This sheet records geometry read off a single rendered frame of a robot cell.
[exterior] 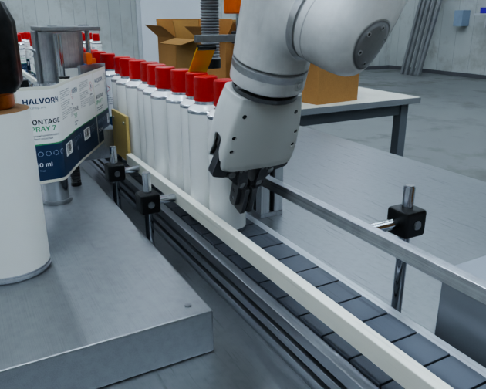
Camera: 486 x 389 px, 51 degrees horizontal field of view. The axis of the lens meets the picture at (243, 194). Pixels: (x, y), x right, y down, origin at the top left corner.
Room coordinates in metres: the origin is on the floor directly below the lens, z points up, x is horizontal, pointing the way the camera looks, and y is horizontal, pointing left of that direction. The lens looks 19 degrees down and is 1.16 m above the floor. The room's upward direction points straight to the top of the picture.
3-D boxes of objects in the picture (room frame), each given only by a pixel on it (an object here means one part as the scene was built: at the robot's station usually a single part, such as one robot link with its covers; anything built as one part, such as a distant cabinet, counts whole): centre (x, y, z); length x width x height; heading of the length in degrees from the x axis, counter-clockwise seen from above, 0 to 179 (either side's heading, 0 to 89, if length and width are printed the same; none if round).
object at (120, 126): (1.00, 0.24, 0.94); 0.10 x 0.01 x 0.09; 29
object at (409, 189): (0.49, -0.16, 0.91); 0.07 x 0.03 x 0.17; 119
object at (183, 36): (3.69, 0.31, 0.97); 0.46 x 0.44 x 0.37; 34
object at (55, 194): (0.78, 0.30, 0.97); 0.05 x 0.05 x 0.19
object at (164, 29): (4.10, 0.48, 0.97); 0.45 x 0.40 x 0.37; 121
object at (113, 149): (0.86, 0.21, 0.89); 0.06 x 0.03 x 0.12; 119
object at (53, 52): (1.07, 0.35, 1.01); 0.14 x 0.13 x 0.26; 29
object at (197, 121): (0.71, 0.05, 0.98); 0.05 x 0.05 x 0.20
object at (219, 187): (0.67, 0.02, 0.98); 0.05 x 0.05 x 0.20
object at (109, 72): (1.17, 0.30, 0.98); 0.05 x 0.05 x 0.20
